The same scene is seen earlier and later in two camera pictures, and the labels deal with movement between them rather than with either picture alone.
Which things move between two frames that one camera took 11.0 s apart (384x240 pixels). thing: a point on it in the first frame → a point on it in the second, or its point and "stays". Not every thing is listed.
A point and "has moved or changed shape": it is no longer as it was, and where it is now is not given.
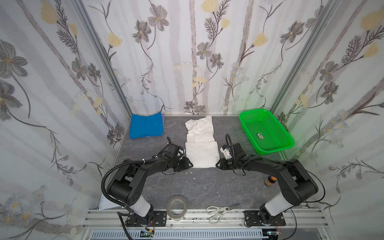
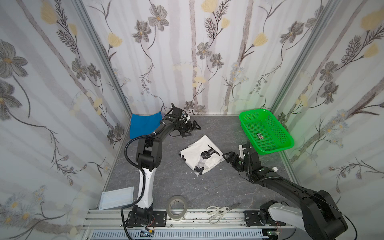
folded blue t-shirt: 142,126 stays
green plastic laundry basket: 263,132 stays
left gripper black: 184,163 → 186,126
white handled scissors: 217,212 stays
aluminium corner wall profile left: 84,9 stays
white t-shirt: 202,150 has moved or changed shape
